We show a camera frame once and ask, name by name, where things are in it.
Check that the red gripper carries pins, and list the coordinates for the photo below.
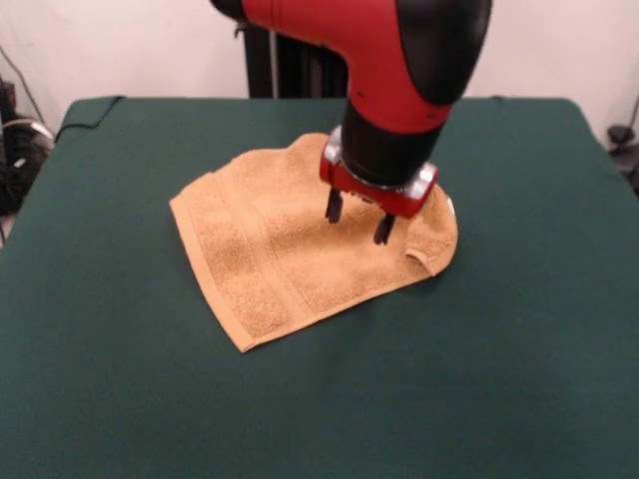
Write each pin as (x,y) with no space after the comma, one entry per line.
(394,202)

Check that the orange terry towel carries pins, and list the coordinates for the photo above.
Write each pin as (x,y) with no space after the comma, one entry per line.
(279,249)

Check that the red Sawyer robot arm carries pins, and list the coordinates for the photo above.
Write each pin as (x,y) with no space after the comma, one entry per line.
(399,65)

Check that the dark green table cloth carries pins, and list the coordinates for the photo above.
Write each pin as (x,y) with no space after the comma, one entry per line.
(125,349)

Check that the grey black stand base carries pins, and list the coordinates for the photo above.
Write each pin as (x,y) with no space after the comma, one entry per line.
(620,134)

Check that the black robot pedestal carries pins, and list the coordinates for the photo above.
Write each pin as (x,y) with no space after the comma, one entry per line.
(259,65)

